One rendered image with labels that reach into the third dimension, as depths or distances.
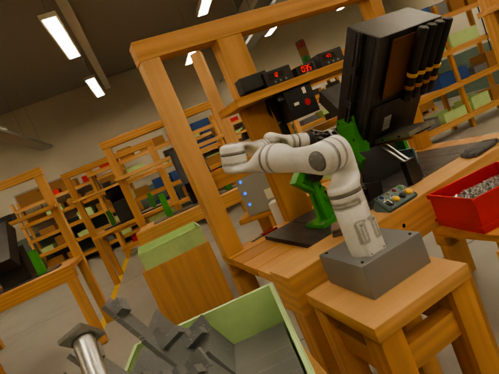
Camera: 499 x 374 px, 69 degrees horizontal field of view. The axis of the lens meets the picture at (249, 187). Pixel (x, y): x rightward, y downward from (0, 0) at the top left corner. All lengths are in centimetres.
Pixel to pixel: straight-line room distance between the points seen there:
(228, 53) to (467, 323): 146
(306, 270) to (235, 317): 30
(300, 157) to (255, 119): 87
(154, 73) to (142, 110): 988
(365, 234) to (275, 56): 1182
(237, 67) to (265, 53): 1074
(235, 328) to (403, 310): 45
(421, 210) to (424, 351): 63
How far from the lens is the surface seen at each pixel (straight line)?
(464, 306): 112
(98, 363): 59
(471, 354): 119
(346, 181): 100
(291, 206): 188
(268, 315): 109
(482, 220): 134
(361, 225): 100
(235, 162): 127
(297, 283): 123
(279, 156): 107
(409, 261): 109
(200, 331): 100
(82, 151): 1166
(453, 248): 147
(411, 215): 151
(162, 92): 174
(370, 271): 101
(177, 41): 183
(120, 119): 1162
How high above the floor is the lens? 135
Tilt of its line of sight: 7 degrees down
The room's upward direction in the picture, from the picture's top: 23 degrees counter-clockwise
